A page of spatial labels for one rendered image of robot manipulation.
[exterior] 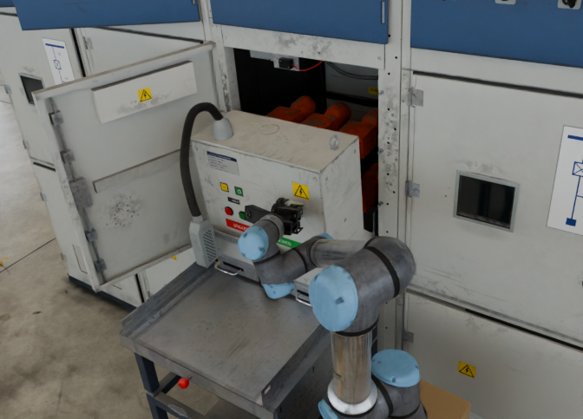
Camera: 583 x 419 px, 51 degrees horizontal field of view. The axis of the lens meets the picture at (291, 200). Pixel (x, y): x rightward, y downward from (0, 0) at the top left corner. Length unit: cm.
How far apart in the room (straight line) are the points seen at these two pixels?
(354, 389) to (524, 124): 80
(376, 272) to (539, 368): 105
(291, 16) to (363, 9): 25
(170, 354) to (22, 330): 175
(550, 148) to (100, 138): 134
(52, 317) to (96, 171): 166
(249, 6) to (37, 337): 222
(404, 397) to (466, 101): 78
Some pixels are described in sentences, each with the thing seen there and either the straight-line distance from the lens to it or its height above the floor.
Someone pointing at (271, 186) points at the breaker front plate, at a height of 126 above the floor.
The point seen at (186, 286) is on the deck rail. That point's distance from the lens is 221.
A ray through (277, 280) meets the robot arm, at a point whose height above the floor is 122.
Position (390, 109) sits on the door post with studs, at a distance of 185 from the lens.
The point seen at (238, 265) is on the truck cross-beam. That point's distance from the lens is 217.
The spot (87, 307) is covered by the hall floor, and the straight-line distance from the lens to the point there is 362.
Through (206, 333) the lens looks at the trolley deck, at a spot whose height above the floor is 82.
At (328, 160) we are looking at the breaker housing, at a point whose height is 136.
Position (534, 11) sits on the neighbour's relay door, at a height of 177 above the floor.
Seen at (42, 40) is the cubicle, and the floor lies 149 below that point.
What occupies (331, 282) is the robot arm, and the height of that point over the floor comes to 145.
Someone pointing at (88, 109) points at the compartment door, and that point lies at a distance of 203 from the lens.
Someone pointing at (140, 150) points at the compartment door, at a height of 129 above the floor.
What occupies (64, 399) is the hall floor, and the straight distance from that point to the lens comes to 316.
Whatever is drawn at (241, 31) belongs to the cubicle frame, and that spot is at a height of 163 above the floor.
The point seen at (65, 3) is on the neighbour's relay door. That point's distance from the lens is 228.
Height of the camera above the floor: 218
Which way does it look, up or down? 31 degrees down
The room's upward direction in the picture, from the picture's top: 5 degrees counter-clockwise
